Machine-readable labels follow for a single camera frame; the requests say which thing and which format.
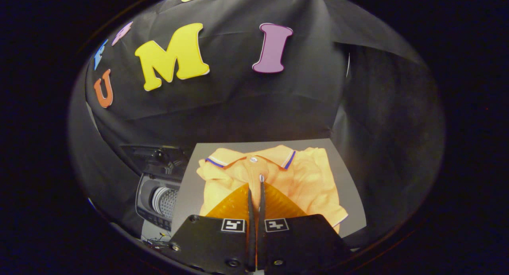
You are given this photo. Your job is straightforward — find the grey washing machine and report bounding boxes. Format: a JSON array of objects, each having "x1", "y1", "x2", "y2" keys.
[{"x1": 135, "y1": 174, "x2": 183, "y2": 232}]

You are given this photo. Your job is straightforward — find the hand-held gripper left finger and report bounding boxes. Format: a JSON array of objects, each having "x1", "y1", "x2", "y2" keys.
[{"x1": 167, "y1": 183, "x2": 256, "y2": 275}]

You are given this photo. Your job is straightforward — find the silver cabinet with dark top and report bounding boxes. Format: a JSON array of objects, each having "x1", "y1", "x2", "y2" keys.
[{"x1": 171, "y1": 139, "x2": 367, "y2": 238}]

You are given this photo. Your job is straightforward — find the black backdrop cloth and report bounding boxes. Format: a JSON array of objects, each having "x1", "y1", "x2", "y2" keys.
[{"x1": 68, "y1": 0, "x2": 445, "y2": 248}]

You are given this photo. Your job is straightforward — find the orange polo shirt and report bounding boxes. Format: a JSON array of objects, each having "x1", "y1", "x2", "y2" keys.
[{"x1": 197, "y1": 145, "x2": 348, "y2": 234}]

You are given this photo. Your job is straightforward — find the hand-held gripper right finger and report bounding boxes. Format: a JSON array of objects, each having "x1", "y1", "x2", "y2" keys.
[{"x1": 256, "y1": 182, "x2": 352, "y2": 275}]

